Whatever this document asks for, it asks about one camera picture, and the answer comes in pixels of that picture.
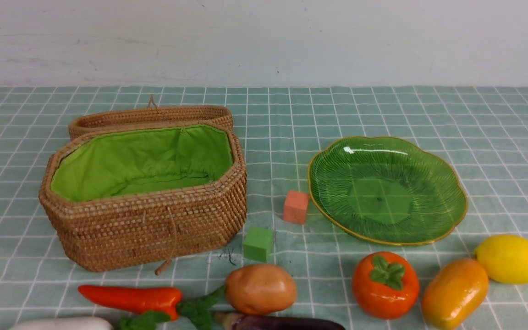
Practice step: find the brown potato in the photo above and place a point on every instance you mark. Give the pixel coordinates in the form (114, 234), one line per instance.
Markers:
(260, 289)

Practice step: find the purple eggplant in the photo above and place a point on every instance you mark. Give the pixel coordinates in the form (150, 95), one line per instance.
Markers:
(239, 321)

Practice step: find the orange persimmon green calyx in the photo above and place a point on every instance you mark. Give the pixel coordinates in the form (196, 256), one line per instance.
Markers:
(385, 285)

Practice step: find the orange carrot with green leaves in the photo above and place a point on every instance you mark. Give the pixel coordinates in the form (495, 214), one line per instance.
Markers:
(154, 305)

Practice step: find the orange yellow mango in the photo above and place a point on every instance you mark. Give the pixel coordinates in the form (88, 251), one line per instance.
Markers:
(456, 291)

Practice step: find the white radish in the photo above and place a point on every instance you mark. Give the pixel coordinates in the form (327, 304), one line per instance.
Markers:
(70, 323)

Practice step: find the yellow lemon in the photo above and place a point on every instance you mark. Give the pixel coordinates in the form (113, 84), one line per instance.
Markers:
(505, 258)

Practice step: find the orange foam cube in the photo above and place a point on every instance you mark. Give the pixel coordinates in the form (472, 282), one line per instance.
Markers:
(295, 207)

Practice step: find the green foam cube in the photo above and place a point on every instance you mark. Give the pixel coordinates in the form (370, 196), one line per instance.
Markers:
(258, 244)

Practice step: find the green glass leaf plate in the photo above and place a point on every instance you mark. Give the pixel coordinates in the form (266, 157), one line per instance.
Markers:
(386, 190)

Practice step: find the woven wicker basket green lining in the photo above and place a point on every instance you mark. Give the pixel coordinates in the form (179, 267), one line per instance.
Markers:
(133, 195)

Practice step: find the woven wicker basket lid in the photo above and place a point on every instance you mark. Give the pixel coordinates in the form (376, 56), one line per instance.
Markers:
(219, 115)

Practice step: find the green checkered tablecloth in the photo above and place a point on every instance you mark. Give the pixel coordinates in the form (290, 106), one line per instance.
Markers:
(481, 131)

